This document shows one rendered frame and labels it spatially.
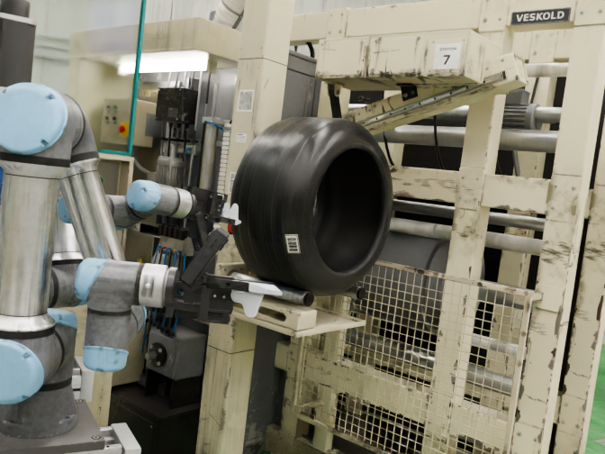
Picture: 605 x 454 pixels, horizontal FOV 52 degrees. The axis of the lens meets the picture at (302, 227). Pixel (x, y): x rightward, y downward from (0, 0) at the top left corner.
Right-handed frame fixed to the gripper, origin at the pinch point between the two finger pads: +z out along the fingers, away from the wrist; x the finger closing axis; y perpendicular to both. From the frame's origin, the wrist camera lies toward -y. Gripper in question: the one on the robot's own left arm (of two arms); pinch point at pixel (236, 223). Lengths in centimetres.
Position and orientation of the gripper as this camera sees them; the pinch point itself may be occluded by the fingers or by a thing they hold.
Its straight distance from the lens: 177.8
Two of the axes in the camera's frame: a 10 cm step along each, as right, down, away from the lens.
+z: 6.2, 1.4, 7.7
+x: -7.6, -1.4, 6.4
